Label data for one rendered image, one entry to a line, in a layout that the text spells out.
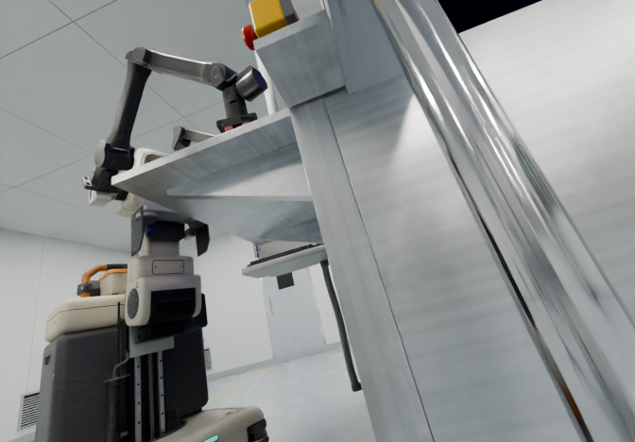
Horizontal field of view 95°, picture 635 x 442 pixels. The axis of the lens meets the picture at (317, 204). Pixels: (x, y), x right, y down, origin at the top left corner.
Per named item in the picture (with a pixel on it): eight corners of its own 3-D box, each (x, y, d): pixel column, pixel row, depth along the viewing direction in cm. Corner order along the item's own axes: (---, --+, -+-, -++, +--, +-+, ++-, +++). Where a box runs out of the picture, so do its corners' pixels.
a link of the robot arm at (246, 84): (233, 84, 86) (209, 71, 78) (261, 59, 81) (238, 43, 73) (245, 118, 83) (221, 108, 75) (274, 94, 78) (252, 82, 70)
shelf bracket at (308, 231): (355, 243, 105) (345, 211, 110) (354, 242, 102) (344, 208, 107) (269, 269, 110) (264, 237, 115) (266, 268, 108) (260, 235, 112)
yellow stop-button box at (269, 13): (307, 48, 53) (299, 22, 56) (294, 12, 47) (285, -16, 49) (269, 64, 54) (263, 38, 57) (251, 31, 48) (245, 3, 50)
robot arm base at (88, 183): (117, 185, 119) (81, 178, 110) (124, 167, 118) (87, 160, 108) (122, 195, 114) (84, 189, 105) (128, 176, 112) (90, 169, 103)
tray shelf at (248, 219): (368, 211, 117) (366, 206, 117) (332, 98, 52) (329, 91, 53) (259, 246, 124) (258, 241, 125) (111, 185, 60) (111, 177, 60)
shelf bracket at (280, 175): (323, 198, 59) (308, 145, 64) (319, 193, 57) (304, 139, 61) (179, 246, 64) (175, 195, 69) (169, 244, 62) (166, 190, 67)
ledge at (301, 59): (363, 78, 50) (359, 70, 50) (352, 8, 38) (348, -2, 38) (287, 108, 52) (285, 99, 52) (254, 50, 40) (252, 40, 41)
